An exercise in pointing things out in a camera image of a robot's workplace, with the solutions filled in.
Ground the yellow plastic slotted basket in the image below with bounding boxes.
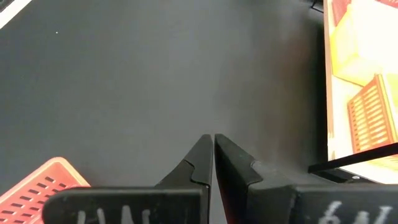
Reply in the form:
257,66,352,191
328,0,398,88

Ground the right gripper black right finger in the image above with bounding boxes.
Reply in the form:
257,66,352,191
214,134,398,224

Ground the black table mat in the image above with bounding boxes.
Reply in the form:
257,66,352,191
0,0,327,224

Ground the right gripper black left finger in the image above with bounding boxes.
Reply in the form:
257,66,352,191
42,134,214,224

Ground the light wooden shelf board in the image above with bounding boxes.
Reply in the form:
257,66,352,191
323,0,398,184

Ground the orange plastic slotted basket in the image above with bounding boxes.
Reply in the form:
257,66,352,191
346,73,398,154

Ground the red plastic slotted basket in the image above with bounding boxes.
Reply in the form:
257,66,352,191
0,157,91,224
331,0,398,27

